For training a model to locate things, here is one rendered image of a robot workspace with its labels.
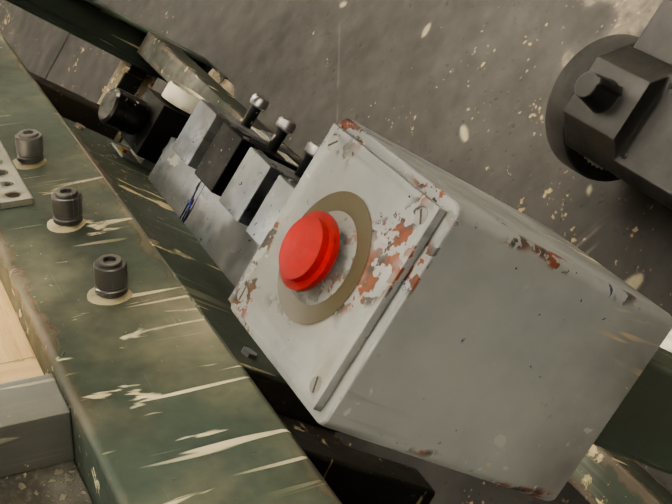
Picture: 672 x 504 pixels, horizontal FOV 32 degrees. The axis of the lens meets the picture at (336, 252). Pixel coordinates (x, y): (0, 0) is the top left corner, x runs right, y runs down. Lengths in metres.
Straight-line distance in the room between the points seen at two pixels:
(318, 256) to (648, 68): 1.03
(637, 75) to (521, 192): 0.42
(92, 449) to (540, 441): 0.28
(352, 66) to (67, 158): 1.28
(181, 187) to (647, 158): 0.61
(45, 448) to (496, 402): 0.34
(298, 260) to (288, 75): 1.99
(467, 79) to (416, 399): 1.55
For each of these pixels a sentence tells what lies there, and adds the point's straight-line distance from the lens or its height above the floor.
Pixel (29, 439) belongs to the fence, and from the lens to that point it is 0.80.
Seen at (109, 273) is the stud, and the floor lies 0.87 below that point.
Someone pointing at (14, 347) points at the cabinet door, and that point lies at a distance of 0.91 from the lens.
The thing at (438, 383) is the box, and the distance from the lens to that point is 0.56.
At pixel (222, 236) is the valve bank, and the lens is 1.03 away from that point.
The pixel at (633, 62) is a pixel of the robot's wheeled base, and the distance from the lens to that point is 1.55.
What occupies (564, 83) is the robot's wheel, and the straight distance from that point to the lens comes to 1.61.
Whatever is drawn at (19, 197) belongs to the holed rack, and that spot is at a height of 0.88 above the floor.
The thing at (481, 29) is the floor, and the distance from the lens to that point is 2.12.
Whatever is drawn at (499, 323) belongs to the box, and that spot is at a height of 0.87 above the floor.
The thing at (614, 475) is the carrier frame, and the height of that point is 0.18.
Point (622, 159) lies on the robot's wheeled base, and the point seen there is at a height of 0.19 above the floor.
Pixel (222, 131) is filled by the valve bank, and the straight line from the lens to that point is 1.05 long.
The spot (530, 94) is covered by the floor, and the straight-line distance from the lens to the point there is 1.95.
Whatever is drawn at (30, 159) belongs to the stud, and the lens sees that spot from 1.13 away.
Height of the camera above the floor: 1.26
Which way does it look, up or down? 36 degrees down
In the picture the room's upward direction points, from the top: 66 degrees counter-clockwise
